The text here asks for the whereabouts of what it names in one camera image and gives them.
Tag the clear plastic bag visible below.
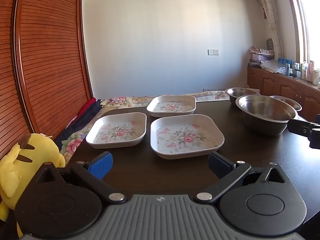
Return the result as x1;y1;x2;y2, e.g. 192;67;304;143
260;59;287;73

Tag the wooden cabinet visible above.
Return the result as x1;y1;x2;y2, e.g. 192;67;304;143
247;65;320;122

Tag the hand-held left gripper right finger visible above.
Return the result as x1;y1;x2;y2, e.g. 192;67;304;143
195;152;292;204

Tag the floral bedspread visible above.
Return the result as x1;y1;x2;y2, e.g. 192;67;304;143
61;91;232;160

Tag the row of toiletry bottles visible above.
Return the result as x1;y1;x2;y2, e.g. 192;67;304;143
277;58;320;87

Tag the patterned curtain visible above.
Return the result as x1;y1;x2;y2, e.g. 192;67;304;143
254;0;284;62

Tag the wooden slatted wardrobe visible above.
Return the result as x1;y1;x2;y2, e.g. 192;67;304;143
0;0;94;160

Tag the floral square plate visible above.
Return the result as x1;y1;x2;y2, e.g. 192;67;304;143
150;114;225;159
86;112;147;149
146;95;197;118

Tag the floral cloth pile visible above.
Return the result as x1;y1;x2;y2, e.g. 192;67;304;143
250;46;275;55

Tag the purple box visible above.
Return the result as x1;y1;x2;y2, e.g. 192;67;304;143
252;54;272;62

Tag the yellow plush toy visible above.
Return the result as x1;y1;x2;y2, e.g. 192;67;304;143
0;133;66;239

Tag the large steel bowl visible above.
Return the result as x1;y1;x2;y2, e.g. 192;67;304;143
236;94;299;137

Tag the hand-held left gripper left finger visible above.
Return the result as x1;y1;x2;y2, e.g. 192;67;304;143
29;152;127;204

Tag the small steel bowl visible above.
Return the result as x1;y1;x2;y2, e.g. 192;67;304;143
269;95;302;112
225;87;258;105

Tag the window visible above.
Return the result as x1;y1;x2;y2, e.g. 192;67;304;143
290;0;320;68

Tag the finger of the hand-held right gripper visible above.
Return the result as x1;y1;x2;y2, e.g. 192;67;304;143
287;119;320;137
309;129;320;149

